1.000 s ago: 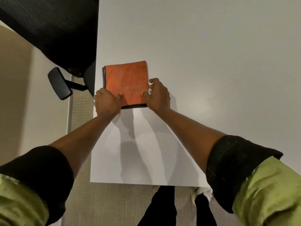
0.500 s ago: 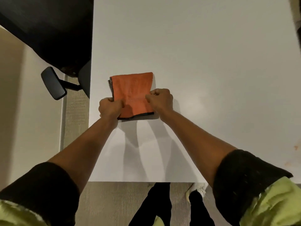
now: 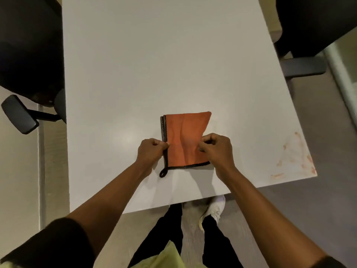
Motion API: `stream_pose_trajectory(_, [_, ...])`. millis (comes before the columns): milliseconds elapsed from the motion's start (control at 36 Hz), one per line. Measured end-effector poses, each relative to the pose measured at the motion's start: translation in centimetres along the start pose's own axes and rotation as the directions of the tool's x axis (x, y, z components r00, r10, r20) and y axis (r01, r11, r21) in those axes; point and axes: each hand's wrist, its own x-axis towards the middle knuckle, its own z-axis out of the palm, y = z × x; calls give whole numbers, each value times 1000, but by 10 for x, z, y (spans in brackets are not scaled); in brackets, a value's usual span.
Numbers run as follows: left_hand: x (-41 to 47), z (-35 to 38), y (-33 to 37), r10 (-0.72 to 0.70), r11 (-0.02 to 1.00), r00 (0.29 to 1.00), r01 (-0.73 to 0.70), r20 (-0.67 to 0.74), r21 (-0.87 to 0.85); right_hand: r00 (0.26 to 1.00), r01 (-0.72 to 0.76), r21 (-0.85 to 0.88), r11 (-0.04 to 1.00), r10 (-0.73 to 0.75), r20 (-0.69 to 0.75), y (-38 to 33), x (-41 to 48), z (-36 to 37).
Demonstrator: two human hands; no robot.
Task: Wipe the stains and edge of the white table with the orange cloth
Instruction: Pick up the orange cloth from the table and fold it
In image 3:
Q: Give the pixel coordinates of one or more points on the person's right hand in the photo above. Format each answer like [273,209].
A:
[219,154]

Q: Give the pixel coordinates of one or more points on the person's left hand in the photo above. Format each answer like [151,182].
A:
[149,154]

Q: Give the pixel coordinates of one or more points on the person's right thumb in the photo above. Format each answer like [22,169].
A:
[203,149]

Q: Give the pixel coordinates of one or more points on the person's left thumb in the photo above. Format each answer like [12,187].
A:
[164,146]

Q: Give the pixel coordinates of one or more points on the orange cloth with black trim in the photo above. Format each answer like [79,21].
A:
[184,139]

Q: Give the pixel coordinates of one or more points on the person's right forearm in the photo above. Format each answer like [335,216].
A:
[267,223]

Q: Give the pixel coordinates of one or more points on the person's left forearm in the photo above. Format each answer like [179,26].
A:
[92,209]

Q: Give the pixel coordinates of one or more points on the white sneaker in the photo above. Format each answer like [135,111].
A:
[214,207]

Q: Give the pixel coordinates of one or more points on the person's black trousers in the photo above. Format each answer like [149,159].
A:
[184,240]

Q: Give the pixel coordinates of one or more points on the person's yellow shirt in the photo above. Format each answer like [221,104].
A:
[164,258]

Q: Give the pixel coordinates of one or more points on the white table leg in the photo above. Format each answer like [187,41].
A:
[343,80]

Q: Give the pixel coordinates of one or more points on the black office chair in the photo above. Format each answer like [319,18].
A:
[28,61]
[309,33]

